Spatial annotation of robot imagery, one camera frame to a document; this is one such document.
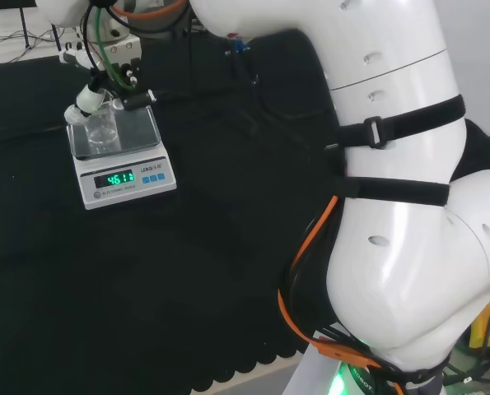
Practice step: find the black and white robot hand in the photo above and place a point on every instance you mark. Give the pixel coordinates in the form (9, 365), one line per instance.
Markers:
(123, 51)

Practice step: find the clear glass beaker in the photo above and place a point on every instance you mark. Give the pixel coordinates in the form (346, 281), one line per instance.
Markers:
(102, 138)

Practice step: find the white electronic balance steel pan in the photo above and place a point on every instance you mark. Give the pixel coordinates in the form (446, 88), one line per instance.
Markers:
(121, 194)

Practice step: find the black tripod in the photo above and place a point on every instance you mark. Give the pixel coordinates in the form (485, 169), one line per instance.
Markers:
(24, 24)

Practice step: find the small blue connector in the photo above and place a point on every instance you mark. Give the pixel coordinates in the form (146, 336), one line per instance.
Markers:
(239, 46)

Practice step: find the black cloth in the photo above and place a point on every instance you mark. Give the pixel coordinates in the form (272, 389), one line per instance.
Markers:
(146, 288)

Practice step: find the yellow stop button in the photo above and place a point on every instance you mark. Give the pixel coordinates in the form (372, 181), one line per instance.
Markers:
(484, 329)

